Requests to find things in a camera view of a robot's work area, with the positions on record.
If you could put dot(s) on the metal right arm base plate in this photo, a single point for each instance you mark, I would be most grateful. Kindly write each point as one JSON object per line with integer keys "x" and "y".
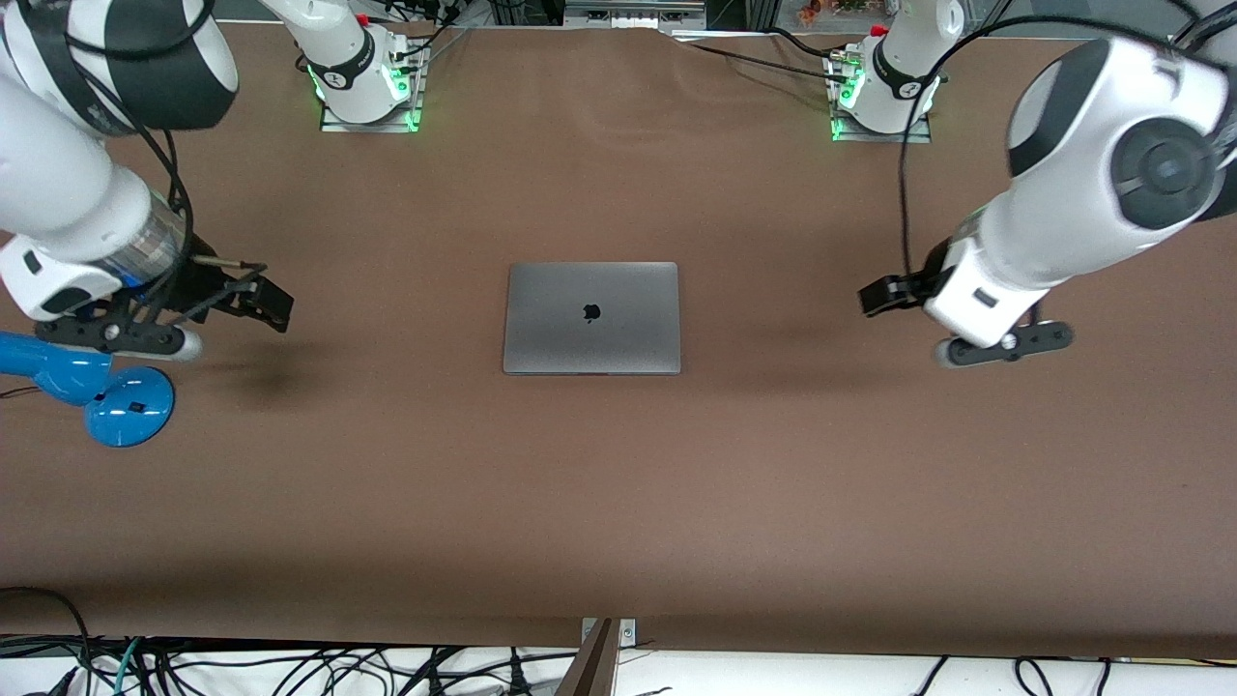
{"x": 372, "y": 127}

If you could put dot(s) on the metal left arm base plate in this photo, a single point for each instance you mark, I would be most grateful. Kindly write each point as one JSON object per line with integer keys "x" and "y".
{"x": 918, "y": 137}

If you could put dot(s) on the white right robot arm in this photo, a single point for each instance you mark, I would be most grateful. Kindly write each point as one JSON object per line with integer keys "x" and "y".
{"x": 58, "y": 184}

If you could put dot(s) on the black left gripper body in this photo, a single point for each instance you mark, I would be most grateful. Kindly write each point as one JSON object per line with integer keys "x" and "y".
{"x": 930, "y": 276}

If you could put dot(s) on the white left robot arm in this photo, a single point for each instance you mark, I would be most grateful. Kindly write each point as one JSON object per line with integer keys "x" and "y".
{"x": 1092, "y": 222}

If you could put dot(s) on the blue desk lamp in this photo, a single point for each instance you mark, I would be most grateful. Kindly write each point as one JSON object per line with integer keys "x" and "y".
{"x": 126, "y": 411}

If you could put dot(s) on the small metal table bracket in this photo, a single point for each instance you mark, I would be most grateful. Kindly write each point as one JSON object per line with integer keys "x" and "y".
{"x": 628, "y": 633}

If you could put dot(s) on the grey device box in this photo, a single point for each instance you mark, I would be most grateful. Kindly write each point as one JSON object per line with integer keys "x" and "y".
{"x": 633, "y": 14}

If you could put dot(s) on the brown table cover mat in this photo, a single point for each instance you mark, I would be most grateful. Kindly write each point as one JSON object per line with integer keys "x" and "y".
{"x": 618, "y": 503}

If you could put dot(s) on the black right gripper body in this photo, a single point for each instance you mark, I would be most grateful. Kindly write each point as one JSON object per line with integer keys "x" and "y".
{"x": 205, "y": 281}

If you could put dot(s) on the grey laptop computer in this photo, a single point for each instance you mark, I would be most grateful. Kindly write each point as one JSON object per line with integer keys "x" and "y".
{"x": 580, "y": 333}

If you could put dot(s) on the dark wedge beam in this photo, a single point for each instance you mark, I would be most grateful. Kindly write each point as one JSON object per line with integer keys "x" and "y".
{"x": 591, "y": 672}

